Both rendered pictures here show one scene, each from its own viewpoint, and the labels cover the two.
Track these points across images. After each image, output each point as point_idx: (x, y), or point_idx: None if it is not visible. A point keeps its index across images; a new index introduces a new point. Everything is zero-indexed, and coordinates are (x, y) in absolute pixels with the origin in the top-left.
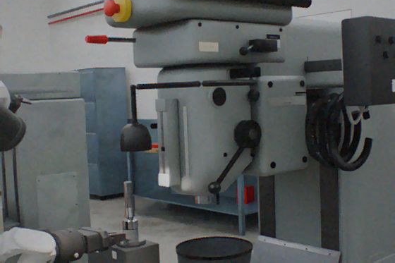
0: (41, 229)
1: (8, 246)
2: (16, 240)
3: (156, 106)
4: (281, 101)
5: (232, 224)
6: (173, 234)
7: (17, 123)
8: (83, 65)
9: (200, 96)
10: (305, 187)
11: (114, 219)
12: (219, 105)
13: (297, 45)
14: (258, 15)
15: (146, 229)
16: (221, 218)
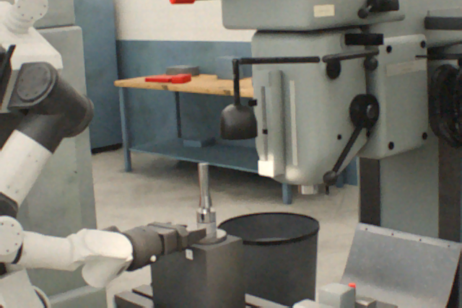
0: (109, 229)
1: (80, 252)
2: (89, 245)
3: (257, 79)
4: (400, 68)
5: (271, 188)
6: (192, 204)
7: (85, 103)
8: None
9: (312, 69)
10: (419, 166)
11: (105, 184)
12: (333, 78)
13: None
14: None
15: (152, 198)
16: (255, 180)
